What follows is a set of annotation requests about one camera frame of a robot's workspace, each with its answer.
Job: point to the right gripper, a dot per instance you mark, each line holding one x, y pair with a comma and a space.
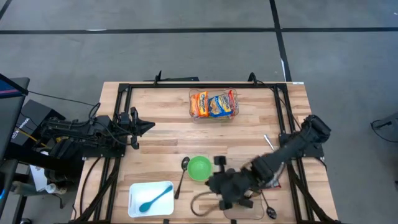
231, 186

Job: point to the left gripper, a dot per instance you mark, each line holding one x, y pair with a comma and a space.
129, 127

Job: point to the red ramen noodle pack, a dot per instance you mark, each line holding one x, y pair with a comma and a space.
275, 186

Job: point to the metal spoon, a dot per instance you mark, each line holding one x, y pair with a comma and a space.
268, 141
271, 213
185, 162

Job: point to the orange chicken ramen pack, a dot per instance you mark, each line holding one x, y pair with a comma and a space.
199, 104

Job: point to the teal plastic spoon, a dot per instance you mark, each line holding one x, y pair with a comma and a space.
146, 206

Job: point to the blue soy sauce ramen pack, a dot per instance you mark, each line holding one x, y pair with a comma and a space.
220, 105

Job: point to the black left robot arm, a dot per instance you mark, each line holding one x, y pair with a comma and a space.
77, 129

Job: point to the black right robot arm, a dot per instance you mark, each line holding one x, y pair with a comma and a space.
295, 146

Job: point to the green plastic bowl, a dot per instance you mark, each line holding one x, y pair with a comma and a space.
199, 168

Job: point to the small clear plastic bin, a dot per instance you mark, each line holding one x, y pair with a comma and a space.
194, 119

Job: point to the black equipment stand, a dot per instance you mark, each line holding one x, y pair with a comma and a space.
46, 158

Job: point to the black equipment box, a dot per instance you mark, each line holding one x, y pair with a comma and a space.
31, 115

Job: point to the white paper sheet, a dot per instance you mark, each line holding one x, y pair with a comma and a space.
38, 177

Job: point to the white table label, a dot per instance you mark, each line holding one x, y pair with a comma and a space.
298, 82

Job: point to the dark computer monitor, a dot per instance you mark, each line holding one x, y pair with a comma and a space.
12, 118

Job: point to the black aluminium table frame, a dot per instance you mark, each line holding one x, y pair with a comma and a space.
202, 85

